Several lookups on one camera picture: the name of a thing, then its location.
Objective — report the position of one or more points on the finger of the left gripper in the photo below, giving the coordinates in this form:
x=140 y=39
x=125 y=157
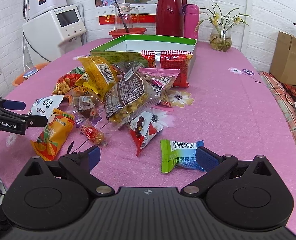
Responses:
x=35 y=120
x=12 y=105

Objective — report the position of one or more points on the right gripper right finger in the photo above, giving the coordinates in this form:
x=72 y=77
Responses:
x=217 y=168

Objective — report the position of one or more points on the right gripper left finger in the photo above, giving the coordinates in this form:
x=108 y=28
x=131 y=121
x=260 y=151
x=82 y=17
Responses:
x=77 y=167

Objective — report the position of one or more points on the white blue snack bag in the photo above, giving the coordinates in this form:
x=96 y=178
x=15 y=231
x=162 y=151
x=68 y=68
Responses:
x=45 y=106

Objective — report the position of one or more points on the orange juice-print snack bag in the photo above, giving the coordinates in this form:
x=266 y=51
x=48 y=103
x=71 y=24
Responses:
x=54 y=135

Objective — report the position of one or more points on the small red peanut packet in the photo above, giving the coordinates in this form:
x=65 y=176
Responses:
x=94 y=135

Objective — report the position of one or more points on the green blue snack packet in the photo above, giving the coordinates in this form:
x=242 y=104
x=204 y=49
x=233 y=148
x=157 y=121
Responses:
x=181 y=154

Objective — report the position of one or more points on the clear orange pastry packet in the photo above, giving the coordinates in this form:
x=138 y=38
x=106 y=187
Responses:
x=85 y=101

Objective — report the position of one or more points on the red fried snack bag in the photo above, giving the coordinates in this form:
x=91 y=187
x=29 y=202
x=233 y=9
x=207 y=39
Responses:
x=68 y=81

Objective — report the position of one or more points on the red white chocolate ball packet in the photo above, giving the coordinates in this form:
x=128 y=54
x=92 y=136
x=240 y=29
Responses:
x=143 y=130

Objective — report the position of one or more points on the yellow corn snack bag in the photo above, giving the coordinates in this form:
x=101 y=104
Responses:
x=100 y=73

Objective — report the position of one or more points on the brown label clear snack bag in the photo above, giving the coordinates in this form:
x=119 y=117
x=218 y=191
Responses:
x=128 y=98

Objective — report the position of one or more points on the pink lemon snack bag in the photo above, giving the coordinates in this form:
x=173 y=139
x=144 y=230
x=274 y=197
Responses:
x=161 y=80

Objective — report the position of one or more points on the red noodle packet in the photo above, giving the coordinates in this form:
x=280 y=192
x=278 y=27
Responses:
x=171 y=59

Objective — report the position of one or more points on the orange plastic stool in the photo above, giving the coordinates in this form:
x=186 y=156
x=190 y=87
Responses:
x=20 y=79

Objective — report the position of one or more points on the white water dispenser machine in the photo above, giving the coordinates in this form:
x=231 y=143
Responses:
x=54 y=33

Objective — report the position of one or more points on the pink floral tablecloth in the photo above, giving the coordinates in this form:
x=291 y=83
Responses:
x=232 y=113

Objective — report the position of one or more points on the plaid cushion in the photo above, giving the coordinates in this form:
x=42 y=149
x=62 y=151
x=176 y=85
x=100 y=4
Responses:
x=285 y=102

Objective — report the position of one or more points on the green cardboard box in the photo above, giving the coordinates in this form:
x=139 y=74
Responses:
x=129 y=47

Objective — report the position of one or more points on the red plastic basin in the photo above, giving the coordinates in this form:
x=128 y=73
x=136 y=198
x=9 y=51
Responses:
x=131 y=31

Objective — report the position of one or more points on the glass vase with plant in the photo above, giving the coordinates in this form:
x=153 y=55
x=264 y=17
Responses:
x=220 y=38

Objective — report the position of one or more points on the brown cardboard box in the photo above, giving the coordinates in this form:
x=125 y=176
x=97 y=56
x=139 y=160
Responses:
x=283 y=66

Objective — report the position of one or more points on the black stirring stick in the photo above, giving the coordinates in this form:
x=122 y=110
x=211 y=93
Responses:
x=121 y=17

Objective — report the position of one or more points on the dark red thermos jug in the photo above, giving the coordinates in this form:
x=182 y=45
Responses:
x=170 y=18

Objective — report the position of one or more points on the pink thermos bottle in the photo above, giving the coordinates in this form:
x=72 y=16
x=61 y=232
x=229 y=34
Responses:
x=191 y=14

